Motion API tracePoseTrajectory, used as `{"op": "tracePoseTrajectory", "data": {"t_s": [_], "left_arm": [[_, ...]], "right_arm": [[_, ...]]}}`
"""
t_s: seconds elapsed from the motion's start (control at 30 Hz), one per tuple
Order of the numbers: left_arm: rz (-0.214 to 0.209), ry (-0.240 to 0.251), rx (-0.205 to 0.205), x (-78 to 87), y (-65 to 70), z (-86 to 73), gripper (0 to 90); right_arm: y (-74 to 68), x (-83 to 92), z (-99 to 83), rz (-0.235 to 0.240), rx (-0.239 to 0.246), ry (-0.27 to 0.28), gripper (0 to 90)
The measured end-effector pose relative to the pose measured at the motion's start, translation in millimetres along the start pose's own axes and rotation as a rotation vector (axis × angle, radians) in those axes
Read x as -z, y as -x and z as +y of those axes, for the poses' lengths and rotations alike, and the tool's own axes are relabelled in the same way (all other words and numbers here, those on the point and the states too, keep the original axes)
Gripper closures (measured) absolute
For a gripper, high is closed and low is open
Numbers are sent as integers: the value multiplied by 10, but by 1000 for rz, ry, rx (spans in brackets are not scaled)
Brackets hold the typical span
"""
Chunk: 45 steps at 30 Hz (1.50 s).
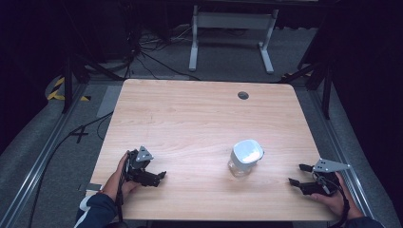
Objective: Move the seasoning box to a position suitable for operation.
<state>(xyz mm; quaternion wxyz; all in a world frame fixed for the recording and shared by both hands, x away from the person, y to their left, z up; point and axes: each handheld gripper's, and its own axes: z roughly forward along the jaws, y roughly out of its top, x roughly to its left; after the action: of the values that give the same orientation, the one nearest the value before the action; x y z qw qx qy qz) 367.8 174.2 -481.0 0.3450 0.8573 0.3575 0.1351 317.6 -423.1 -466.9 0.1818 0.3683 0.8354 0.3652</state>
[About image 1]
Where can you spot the white metal stand frame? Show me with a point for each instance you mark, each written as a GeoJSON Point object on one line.
{"type": "Point", "coordinates": [233, 21]}

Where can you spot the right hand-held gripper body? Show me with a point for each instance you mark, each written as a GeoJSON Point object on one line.
{"type": "Point", "coordinates": [320, 186]}

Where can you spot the black metal stand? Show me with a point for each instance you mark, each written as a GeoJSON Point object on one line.
{"type": "Point", "coordinates": [71, 79]}
{"type": "Point", "coordinates": [318, 77]}

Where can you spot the person's right hand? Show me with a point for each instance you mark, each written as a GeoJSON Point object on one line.
{"type": "Point", "coordinates": [336, 202]}

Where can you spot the grey round table grommet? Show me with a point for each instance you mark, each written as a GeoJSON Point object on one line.
{"type": "Point", "coordinates": [243, 95]}

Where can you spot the black cross tape mark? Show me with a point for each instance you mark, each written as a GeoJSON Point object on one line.
{"type": "Point", "coordinates": [79, 134]}

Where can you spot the aluminium floor rail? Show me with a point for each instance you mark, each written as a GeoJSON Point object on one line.
{"type": "Point", "coordinates": [41, 155]}
{"type": "Point", "coordinates": [340, 148]}

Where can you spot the person's left hand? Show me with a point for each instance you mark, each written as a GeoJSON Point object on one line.
{"type": "Point", "coordinates": [118, 179]}

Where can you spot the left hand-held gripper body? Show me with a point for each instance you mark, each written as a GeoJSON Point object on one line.
{"type": "Point", "coordinates": [138, 169]}

